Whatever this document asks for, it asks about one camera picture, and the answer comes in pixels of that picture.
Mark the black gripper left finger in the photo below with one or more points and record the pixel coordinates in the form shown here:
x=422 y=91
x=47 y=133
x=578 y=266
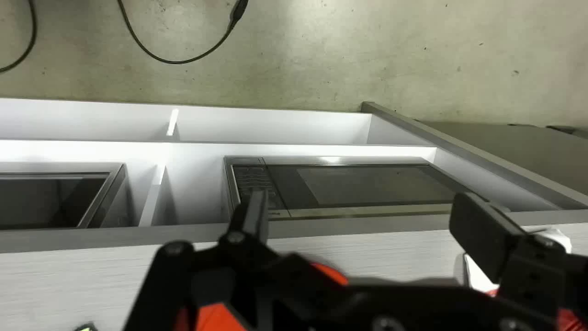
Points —
x=251 y=214

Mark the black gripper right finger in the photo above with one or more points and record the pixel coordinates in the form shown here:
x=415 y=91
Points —
x=484 y=240

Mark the crumpled white cloth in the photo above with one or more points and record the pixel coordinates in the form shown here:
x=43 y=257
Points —
x=554 y=233

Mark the white sink counter unit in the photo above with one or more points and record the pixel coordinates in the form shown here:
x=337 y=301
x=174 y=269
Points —
x=277 y=126

